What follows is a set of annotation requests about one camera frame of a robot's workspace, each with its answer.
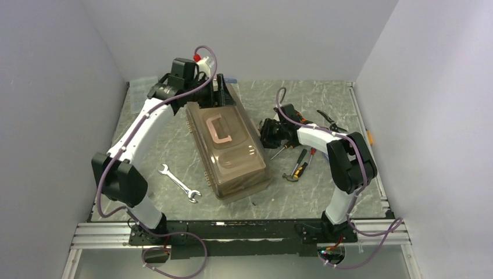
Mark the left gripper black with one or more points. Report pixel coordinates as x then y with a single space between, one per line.
224 99

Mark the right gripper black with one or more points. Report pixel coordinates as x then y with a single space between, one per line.
267 140

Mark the translucent brown tool box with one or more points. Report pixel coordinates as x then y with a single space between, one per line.
234 159

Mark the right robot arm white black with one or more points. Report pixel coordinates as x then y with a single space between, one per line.
351 163

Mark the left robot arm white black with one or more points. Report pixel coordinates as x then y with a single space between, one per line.
117 171

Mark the black needle-nose pliers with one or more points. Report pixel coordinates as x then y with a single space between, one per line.
333 125

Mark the orange object at table edge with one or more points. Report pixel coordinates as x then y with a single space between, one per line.
369 137

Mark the large silver open-end wrench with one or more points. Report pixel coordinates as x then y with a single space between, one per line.
191 194

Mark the black yellow handled screwdriver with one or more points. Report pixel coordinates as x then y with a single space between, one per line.
282 149

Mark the orange handled pliers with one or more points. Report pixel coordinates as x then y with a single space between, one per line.
299 118

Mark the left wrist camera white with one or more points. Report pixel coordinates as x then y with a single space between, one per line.
204 65

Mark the red handled screwdriver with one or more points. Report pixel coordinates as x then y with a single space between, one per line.
312 153

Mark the claw hammer yellow black handle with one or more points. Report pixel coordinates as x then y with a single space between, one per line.
293 177

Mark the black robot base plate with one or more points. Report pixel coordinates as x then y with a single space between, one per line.
319 227

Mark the aluminium rail frame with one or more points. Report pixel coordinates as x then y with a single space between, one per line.
120 235

